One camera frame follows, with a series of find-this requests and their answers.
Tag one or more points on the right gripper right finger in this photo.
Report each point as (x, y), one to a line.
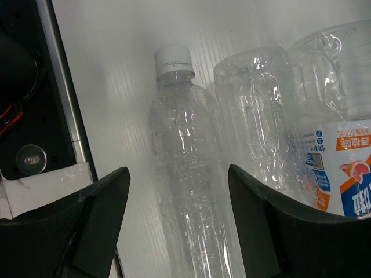
(281, 237)

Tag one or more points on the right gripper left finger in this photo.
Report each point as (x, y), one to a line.
(75, 236)

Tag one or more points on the clear crushed bottle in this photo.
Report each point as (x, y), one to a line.
(254, 90)

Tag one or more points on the white foam strip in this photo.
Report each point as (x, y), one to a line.
(25, 194)

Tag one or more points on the clear bottle orange-blue label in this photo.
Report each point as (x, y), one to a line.
(331, 70)

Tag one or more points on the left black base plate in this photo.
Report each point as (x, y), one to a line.
(34, 133)

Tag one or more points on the aluminium table frame rail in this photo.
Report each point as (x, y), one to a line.
(61, 70)

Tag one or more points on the clear bottle front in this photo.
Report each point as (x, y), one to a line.
(191, 174)

